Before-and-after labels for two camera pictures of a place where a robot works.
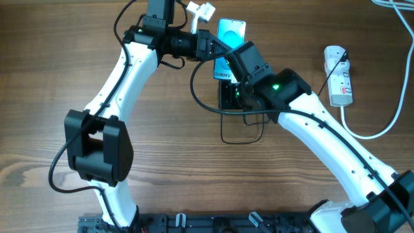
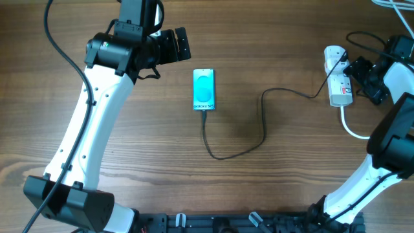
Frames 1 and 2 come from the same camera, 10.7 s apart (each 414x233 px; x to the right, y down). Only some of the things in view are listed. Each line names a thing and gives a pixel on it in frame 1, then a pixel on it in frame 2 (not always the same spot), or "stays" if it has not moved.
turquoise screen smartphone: x=231 y=33 → x=204 y=92
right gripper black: x=226 y=101 → x=376 y=94
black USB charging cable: x=345 y=57 → x=343 y=54
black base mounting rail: x=202 y=224 stays
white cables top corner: x=402 y=4 stays
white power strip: x=339 y=87 stays
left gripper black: x=203 y=43 → x=171 y=55
